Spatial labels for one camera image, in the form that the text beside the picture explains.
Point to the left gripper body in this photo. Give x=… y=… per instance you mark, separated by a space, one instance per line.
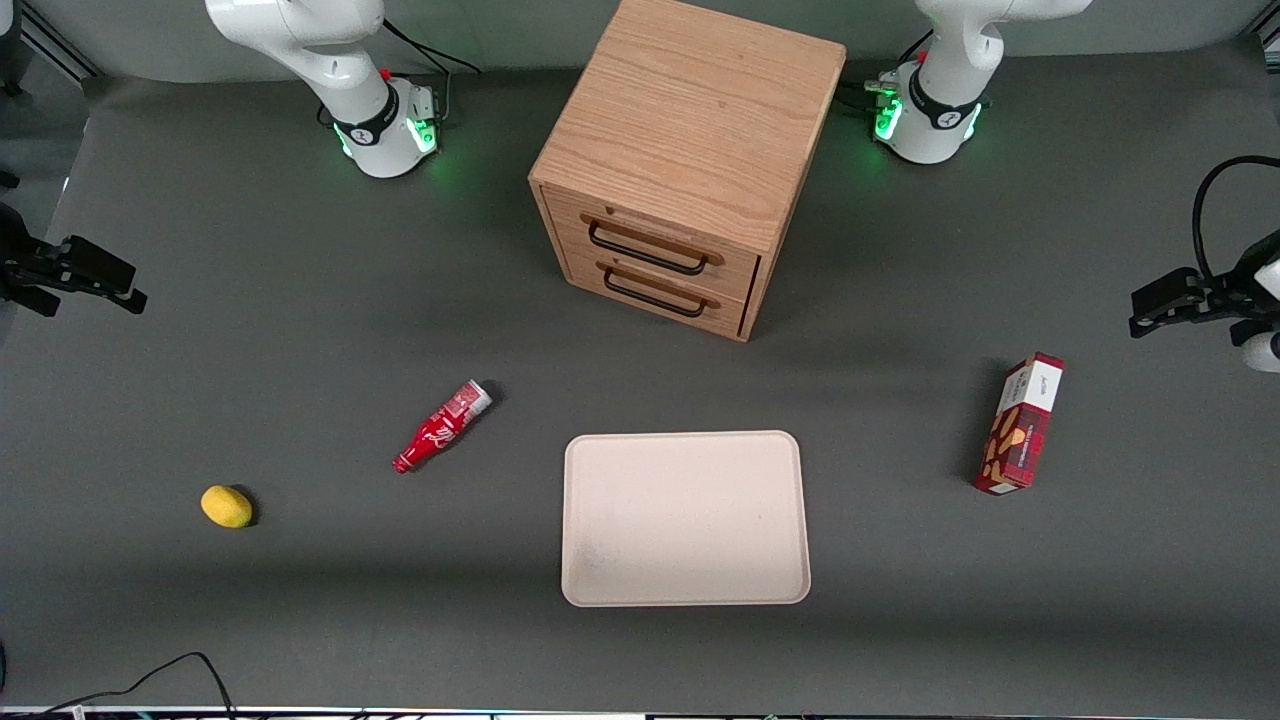
x=1222 y=291

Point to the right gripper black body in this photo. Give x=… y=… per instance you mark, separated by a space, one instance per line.
x=22 y=266

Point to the red cookie box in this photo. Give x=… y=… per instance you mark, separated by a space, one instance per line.
x=1020 y=430

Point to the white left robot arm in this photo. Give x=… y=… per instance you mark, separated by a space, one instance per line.
x=940 y=80

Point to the beige rectangular tray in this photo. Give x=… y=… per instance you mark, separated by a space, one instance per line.
x=685 y=520

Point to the yellow lemon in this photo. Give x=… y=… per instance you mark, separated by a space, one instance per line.
x=226 y=506

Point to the red cola bottle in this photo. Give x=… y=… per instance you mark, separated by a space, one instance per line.
x=440 y=428

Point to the wooden drawer cabinet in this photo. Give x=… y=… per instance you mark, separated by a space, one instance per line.
x=700 y=110

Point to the aluminium frame rail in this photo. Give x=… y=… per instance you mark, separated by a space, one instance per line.
x=60 y=42

